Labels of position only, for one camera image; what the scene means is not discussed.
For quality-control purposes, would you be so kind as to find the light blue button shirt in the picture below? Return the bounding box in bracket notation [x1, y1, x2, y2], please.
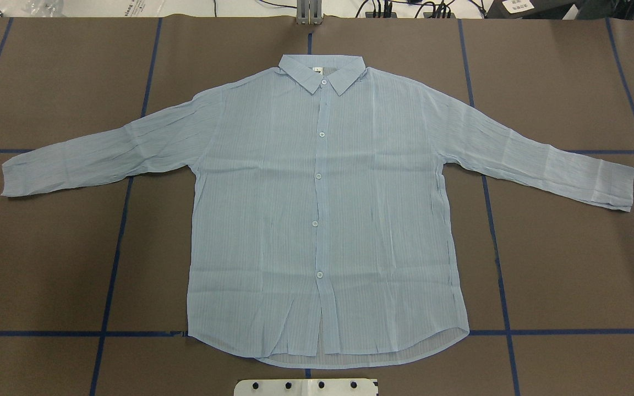
[2, 54, 634, 370]

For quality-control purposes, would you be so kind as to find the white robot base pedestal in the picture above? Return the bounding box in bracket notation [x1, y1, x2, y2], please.
[233, 378, 379, 395]

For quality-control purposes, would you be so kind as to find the grey aluminium frame post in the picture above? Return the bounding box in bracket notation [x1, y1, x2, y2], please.
[296, 0, 324, 25]

